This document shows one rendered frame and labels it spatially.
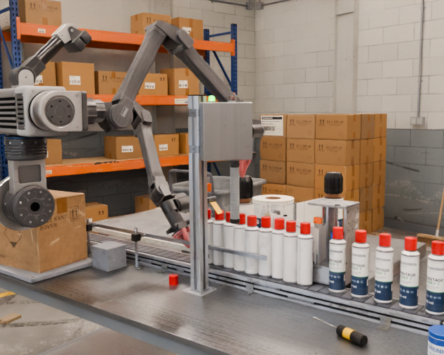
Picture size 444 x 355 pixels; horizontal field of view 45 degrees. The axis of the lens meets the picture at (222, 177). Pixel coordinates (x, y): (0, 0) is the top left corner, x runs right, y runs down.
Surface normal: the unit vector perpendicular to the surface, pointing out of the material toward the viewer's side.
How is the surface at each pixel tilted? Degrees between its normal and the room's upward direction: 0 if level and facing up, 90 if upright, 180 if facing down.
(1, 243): 90
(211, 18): 90
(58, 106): 90
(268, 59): 90
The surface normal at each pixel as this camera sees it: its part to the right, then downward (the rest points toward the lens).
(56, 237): 0.85, 0.06
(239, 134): 0.29, 0.12
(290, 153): -0.71, 0.10
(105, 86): 0.65, 0.10
